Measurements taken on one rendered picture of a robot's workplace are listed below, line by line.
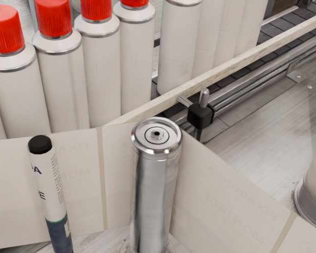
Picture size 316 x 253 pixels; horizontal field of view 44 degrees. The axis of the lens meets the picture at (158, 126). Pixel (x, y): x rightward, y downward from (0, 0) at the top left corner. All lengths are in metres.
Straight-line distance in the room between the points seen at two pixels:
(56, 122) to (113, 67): 0.09
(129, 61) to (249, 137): 0.20
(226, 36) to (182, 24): 0.12
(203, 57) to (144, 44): 0.14
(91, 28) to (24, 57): 0.08
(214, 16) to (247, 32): 0.11
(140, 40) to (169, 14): 0.06
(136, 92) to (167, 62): 0.07
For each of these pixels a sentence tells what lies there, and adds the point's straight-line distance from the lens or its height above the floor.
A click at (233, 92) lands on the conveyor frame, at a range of 0.65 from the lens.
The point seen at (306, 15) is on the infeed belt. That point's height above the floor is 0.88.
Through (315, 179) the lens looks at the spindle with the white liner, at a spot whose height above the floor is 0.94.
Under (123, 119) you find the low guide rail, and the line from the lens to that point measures 0.51.
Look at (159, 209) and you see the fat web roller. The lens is 0.33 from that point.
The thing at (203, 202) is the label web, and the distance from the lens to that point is 0.33.
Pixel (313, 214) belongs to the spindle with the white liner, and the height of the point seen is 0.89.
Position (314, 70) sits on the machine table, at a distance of 0.83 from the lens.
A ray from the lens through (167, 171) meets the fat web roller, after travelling 0.29.
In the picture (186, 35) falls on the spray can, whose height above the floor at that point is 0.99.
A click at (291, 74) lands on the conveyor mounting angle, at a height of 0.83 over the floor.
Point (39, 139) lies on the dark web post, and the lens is 0.29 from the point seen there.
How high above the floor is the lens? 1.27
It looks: 45 degrees down
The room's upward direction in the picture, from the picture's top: 5 degrees clockwise
